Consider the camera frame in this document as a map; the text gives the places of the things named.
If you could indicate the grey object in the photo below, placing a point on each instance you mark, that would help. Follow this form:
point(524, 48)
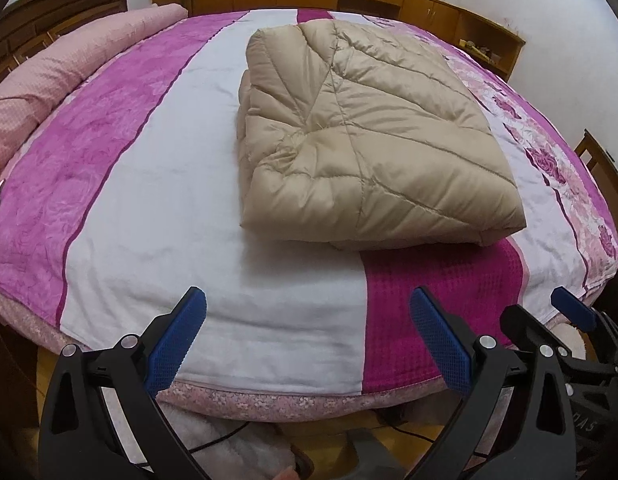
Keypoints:
point(366, 452)

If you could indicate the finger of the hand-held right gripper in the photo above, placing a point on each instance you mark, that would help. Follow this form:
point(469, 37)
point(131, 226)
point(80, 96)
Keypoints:
point(524, 322)
point(574, 307)

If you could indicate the purple floral bed blanket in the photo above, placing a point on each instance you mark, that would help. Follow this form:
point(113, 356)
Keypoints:
point(139, 210)

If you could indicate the small yellow item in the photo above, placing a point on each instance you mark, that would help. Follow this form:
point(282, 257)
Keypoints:
point(473, 46)

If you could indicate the beige puffer jacket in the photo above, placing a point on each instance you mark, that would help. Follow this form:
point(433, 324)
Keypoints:
point(379, 150)

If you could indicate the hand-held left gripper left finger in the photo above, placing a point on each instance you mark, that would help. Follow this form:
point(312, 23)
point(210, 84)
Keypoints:
point(176, 340)

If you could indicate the wooden chair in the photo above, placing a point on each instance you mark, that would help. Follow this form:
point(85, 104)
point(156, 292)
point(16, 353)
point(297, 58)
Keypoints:
point(596, 160)

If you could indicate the white fluffy cloth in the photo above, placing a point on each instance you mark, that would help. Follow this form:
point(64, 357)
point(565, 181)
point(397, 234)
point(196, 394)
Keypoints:
point(239, 440)

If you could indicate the long pink pillow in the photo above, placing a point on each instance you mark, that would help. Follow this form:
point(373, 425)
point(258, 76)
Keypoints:
point(54, 70)

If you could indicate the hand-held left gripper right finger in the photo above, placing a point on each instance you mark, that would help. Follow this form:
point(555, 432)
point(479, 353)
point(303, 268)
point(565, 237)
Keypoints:
point(439, 340)

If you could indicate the dark wooden headboard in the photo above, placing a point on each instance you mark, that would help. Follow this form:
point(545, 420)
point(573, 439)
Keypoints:
point(39, 20)

